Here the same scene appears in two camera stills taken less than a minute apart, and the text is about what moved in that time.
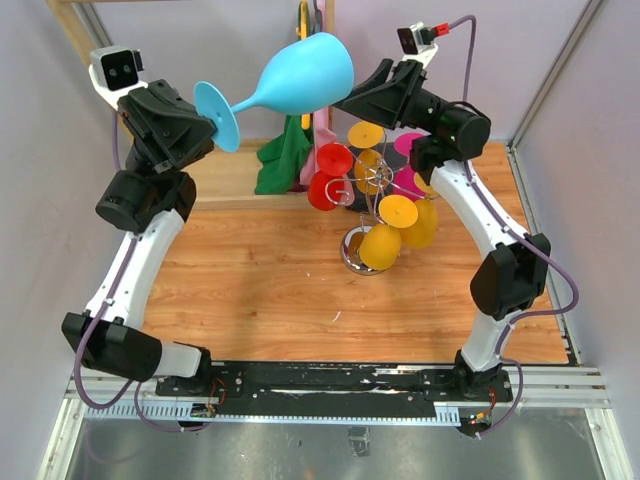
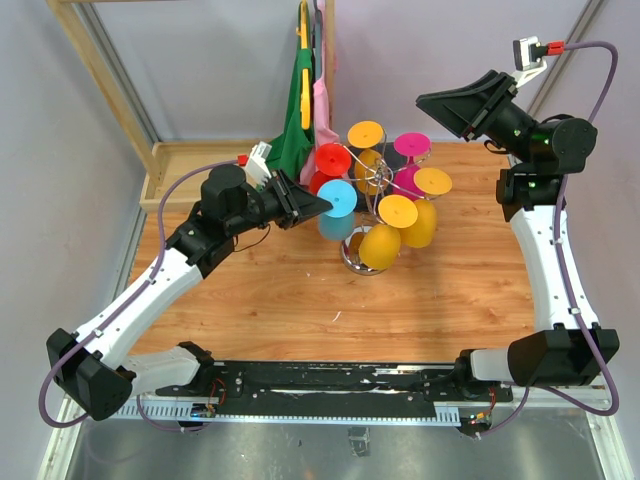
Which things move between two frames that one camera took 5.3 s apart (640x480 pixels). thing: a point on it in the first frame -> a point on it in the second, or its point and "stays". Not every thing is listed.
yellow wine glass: x=381 y=245 stays
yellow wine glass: x=423 y=231 stays
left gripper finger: x=161 y=93 -> x=300 y=203
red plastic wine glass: x=332 y=186 stays
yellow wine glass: x=370 y=171 stays
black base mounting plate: x=331 y=387 stays
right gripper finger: x=380 y=76 -> x=457 y=107
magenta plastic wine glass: x=403 y=180 stays
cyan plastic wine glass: x=311 y=74 -> x=337 y=223
